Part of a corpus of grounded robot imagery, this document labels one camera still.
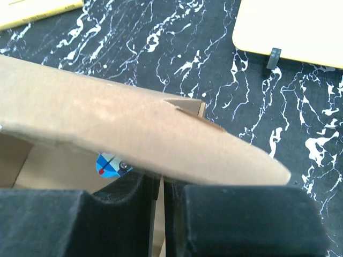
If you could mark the blue toy car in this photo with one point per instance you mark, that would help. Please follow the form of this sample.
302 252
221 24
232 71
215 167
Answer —
109 166

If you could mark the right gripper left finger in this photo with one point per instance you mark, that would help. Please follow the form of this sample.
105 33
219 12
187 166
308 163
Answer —
117 220

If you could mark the white board yellow frame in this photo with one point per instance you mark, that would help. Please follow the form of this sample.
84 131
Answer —
306 31

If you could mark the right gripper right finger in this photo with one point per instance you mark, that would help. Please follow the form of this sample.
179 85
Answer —
206 220

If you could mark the yellow pad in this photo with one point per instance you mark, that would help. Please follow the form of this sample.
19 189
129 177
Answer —
17 13

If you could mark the cardboard box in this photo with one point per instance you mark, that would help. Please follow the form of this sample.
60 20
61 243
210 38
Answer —
54 121

